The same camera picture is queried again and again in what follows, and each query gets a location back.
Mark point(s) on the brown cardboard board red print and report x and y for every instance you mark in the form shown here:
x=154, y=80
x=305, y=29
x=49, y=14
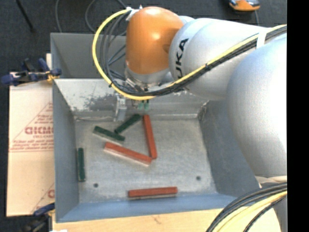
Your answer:
x=29, y=168

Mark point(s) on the grey metal bin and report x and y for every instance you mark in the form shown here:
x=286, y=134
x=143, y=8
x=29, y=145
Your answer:
x=169, y=173

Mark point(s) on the red-brown flat block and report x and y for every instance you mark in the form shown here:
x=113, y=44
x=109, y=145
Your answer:
x=149, y=136
x=128, y=153
x=152, y=192

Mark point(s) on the dark green flat block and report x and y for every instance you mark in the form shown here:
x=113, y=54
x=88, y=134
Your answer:
x=81, y=164
x=108, y=134
x=128, y=124

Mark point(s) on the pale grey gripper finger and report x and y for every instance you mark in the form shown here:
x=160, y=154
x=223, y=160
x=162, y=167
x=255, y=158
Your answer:
x=118, y=112
x=123, y=112

